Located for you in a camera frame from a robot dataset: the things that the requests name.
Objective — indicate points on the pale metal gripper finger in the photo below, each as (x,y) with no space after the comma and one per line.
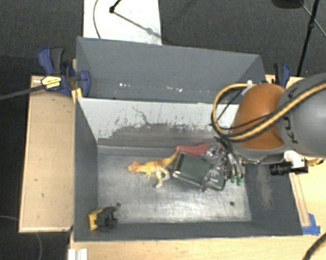
(210,180)

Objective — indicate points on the red-brown flat block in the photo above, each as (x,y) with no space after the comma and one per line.
(191,149)

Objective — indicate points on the yellow and black small tool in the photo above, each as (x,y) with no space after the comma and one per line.
(102,218)

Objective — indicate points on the dark green block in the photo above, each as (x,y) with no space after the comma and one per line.
(192,168)

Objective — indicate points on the black cylinder on white bracket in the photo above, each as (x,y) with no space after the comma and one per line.
(280,168)

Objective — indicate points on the pale wood board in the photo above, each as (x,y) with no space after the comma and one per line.
(50,154)

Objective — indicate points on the yellow-orange toy dinosaur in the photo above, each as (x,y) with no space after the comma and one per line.
(153,166)

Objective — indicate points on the grey metal bin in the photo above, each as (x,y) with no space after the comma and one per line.
(160,70)

